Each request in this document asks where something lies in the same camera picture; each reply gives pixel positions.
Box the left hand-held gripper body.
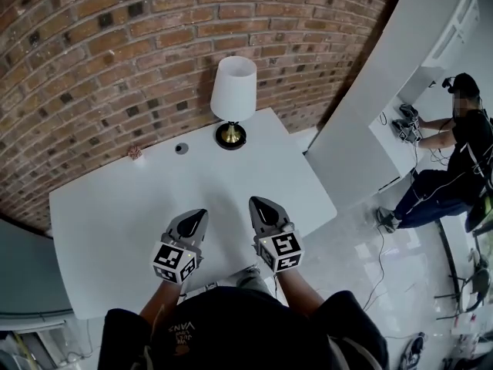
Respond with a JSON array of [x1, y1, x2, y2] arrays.
[[149, 229, 207, 285]]

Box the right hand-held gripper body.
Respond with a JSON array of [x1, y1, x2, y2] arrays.
[[252, 220, 306, 274]]

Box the white shade table lamp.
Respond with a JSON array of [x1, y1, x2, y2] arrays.
[[210, 55, 258, 151]]

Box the person's left forearm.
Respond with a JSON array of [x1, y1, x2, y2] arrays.
[[138, 278, 183, 323]]

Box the person's right forearm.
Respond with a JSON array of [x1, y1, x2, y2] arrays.
[[274, 270, 327, 320]]

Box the white desk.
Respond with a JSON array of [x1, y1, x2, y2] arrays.
[[49, 107, 338, 321]]

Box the white shelving unit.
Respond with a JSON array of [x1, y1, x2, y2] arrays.
[[306, 0, 481, 207]]

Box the person's grey trousers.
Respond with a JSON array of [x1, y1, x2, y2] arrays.
[[234, 266, 274, 296]]

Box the person's black t-shirt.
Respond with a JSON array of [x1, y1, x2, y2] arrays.
[[98, 285, 390, 370]]

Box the black headset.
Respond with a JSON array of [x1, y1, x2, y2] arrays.
[[399, 331, 429, 370]]

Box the pile of wooden boards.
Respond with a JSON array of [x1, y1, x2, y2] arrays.
[[0, 321, 65, 370]]

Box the black floor cable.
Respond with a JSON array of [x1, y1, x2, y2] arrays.
[[361, 221, 387, 312]]

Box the thin white cable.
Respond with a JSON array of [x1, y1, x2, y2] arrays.
[[64, 318, 96, 362]]

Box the black window frame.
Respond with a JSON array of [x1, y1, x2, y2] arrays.
[[436, 217, 464, 285]]

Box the black metal frame chair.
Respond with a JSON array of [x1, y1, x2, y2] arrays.
[[434, 244, 493, 324]]

